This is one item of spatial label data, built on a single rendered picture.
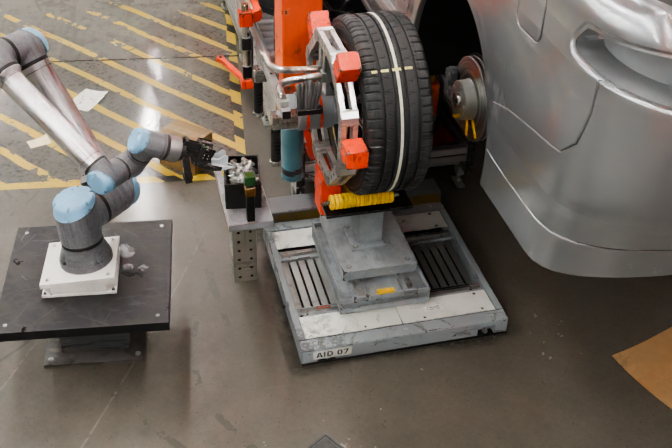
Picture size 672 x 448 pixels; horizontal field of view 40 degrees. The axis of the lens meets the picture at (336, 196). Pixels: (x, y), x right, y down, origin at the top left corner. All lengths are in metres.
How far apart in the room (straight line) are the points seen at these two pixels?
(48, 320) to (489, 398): 1.60
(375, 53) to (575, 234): 0.93
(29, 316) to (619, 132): 2.07
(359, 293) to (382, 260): 0.18
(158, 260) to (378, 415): 1.00
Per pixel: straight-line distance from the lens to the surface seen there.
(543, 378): 3.58
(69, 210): 3.29
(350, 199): 3.41
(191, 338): 3.63
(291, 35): 3.61
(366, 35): 3.15
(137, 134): 3.15
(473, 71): 3.41
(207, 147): 3.24
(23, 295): 3.48
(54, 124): 3.23
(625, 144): 2.49
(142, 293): 3.39
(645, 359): 3.75
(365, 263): 3.60
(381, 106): 3.05
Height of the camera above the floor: 2.53
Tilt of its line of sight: 36 degrees down
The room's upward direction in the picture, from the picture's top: 2 degrees clockwise
